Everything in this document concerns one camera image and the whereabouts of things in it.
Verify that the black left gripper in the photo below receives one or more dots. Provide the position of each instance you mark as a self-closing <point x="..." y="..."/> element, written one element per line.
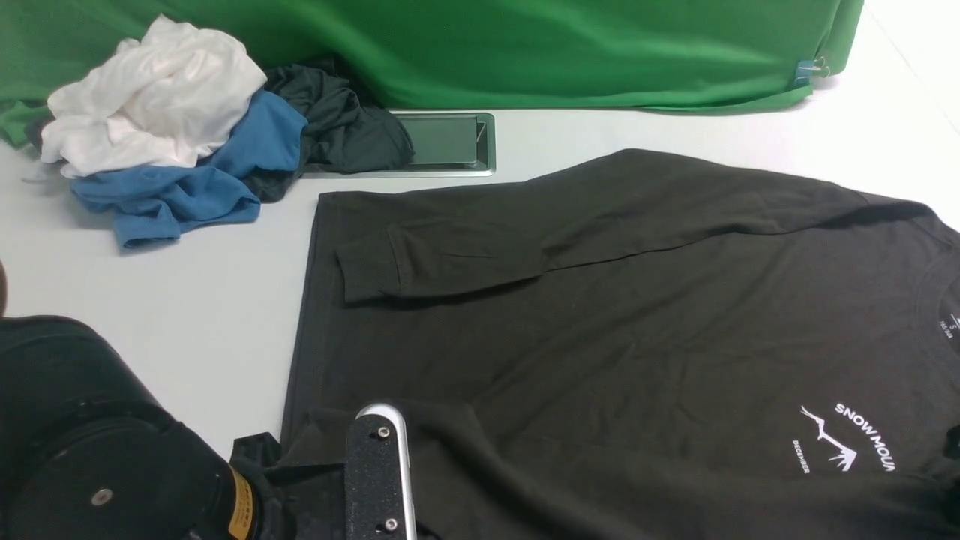
<point x="293" y="500"/>

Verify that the dark gray long-sleeved shirt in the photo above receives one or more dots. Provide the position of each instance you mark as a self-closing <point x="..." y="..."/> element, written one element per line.
<point x="643" y="346"/>

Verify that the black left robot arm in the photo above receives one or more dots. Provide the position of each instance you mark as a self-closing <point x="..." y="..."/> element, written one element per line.
<point x="89" y="453"/>

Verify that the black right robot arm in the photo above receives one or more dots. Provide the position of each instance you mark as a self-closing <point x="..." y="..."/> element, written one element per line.
<point x="951" y="452"/>

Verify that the crumpled blue garment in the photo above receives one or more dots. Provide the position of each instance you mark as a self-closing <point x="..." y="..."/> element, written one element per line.
<point x="158" y="204"/>

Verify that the crumpled dark teal garment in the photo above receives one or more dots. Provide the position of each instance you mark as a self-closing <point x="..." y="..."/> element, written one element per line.
<point x="331" y="97"/>

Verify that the crumpled white garment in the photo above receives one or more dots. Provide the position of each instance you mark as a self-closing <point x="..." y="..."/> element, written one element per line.
<point x="167" y="100"/>

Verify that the green backdrop cloth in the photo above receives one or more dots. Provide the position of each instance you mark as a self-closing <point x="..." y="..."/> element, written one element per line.
<point x="675" y="56"/>

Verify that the blue binder clip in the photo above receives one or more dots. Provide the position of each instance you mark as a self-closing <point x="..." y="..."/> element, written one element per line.
<point x="811" y="69"/>

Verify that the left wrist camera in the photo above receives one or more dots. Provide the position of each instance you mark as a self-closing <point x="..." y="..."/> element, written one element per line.
<point x="378" y="482"/>

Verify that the metal table cable hatch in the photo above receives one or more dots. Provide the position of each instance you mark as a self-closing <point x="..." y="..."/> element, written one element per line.
<point x="450" y="142"/>

